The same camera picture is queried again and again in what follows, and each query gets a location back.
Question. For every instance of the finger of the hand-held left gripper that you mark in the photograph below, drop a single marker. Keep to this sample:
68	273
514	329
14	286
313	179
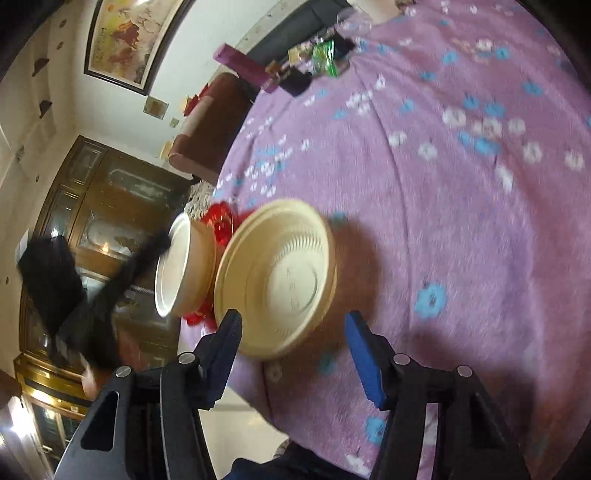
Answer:
134	272

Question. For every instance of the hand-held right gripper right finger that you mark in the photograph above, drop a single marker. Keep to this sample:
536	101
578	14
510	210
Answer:
364	360

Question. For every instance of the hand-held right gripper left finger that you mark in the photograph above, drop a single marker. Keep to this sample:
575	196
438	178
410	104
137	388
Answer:
226	350

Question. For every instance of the white bowl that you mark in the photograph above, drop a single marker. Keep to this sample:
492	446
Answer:
173	263

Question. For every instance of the beige bowl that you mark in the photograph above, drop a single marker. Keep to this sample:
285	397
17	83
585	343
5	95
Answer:
281	277
201	267

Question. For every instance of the red scalloped plate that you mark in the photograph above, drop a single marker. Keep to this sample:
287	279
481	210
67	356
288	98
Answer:
221	221

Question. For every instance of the wooden glass display cabinet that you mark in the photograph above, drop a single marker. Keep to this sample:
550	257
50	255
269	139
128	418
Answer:
115	194

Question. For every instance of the floral cushion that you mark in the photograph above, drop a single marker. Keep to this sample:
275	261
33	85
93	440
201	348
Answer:
199	201

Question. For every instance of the purple floral tablecloth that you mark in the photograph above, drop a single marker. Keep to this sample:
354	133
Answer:
438	230

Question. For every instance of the brown armchair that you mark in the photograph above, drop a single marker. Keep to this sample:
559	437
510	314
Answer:
217	129

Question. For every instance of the framed painting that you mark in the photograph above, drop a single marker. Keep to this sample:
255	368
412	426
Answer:
129	41

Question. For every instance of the purple bottle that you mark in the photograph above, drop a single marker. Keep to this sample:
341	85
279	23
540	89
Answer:
244	67

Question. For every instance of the green packet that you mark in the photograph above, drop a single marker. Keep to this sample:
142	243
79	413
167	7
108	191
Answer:
328	57

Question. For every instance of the black sofa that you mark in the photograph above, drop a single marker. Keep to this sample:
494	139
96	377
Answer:
295	27

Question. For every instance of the small wall plaque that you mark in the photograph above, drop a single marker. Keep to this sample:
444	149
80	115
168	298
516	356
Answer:
154	107

